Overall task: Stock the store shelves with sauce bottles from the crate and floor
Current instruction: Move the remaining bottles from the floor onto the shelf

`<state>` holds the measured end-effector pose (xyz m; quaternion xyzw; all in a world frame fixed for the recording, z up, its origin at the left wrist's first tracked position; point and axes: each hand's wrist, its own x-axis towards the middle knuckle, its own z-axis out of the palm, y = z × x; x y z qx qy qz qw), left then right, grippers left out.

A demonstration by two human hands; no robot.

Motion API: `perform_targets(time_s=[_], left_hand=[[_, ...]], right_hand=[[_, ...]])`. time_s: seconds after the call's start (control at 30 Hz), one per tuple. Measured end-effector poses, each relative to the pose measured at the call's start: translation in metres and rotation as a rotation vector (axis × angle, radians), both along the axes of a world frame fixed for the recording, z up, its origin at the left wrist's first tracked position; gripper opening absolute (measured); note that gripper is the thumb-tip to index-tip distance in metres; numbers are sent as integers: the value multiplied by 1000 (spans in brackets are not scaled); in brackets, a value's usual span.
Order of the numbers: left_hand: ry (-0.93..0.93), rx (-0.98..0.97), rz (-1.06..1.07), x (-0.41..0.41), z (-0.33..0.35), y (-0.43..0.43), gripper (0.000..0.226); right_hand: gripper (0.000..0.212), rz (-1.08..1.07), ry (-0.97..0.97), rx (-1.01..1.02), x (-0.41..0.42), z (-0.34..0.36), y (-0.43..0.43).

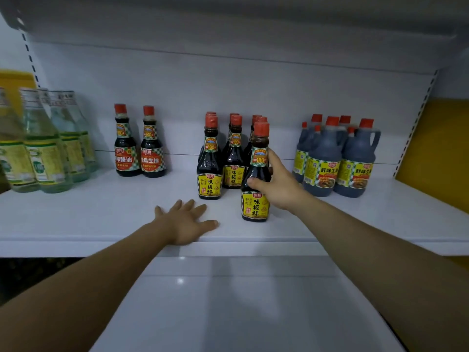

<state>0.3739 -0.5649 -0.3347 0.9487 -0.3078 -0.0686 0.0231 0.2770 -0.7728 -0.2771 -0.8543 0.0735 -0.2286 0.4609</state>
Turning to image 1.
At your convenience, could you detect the person's right forearm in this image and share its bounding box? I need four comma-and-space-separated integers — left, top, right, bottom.
293, 198, 469, 352

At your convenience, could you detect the person's left hand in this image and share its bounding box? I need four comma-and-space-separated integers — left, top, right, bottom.
152, 199, 220, 246

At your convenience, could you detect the empty white shelf board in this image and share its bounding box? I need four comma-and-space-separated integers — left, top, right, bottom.
89, 256, 406, 352

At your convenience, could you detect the person's right hand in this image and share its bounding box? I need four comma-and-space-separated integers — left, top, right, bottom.
246, 149, 313, 216

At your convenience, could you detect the yellow side panel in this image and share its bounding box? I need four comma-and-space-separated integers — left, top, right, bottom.
0, 69, 38, 111
395, 98, 469, 214

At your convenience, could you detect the white shelf back panel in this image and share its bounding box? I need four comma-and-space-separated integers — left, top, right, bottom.
26, 41, 437, 179

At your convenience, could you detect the white shelf board with bottles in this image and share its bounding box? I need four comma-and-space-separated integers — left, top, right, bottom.
0, 168, 469, 258

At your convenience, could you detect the red-label soy sauce bottle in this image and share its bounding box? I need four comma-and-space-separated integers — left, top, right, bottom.
114, 103, 142, 177
140, 105, 167, 178

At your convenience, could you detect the clear vinegar bottle green label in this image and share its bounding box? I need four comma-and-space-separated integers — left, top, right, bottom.
0, 87, 40, 193
48, 90, 91, 183
63, 90, 100, 173
19, 87, 73, 194

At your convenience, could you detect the dark soy sauce bottle yellow label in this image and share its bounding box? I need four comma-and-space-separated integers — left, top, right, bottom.
241, 121, 273, 223

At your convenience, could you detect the cluster of yellow-label sauce bottles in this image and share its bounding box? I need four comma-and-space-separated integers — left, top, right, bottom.
196, 111, 270, 201

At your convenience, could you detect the person's left forearm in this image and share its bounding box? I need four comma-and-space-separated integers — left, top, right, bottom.
0, 220, 172, 352

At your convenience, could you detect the white overhead shelf board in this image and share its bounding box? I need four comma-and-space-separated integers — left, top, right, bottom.
0, 0, 469, 76

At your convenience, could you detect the group of dark sauce jugs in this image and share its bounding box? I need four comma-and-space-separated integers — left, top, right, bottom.
292, 113, 382, 198

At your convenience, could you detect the white perforated shelf upright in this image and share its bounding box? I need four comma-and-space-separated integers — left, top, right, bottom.
392, 69, 441, 179
19, 30, 42, 89

